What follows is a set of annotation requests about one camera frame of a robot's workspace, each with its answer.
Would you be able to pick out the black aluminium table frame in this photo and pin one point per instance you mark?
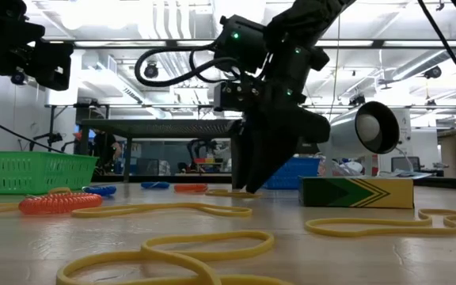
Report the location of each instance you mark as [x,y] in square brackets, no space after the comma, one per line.
[133,178]

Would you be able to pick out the blue spiral wrist coil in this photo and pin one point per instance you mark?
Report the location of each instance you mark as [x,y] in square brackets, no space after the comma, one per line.
[99,190]
[154,185]

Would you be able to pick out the crayon box with blue print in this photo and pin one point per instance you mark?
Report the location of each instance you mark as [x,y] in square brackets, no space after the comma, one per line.
[354,194]

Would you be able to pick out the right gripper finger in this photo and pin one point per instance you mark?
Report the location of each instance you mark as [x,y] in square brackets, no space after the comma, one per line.
[267,158]
[242,158]

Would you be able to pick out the person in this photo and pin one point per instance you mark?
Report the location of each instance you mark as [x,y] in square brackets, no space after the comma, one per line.
[105,148]

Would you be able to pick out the red spiral wrist coil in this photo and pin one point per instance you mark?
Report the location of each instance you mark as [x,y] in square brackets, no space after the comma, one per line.
[190,188]
[59,202]

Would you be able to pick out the colourful small bins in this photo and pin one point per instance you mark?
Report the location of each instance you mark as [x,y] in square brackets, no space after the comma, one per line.
[208,161]

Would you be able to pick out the black ceiling spotlight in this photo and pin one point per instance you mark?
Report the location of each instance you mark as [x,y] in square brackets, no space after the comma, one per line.
[150,70]
[356,99]
[433,72]
[18,79]

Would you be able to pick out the white spot lamp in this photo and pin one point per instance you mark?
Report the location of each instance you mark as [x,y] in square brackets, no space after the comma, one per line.
[346,130]

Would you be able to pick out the blue plastic basket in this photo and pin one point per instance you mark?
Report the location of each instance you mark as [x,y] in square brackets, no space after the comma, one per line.
[299,172]

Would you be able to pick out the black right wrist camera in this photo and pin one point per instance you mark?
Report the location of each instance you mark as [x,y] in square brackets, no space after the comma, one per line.
[244,47]

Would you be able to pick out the background black robot arm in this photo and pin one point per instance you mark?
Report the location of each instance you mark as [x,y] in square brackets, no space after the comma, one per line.
[50,139]
[200,148]

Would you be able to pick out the grey monitor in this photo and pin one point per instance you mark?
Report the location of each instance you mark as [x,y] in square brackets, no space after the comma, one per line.
[405,163]

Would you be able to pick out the grey perforated metal shelf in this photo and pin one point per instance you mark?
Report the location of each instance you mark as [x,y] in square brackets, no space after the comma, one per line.
[153,128]

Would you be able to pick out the green plastic basket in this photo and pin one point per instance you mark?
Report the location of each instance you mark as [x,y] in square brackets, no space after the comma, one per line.
[34,170]

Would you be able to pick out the black ceiling light rail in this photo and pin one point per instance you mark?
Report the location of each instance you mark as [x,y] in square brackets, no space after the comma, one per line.
[170,43]

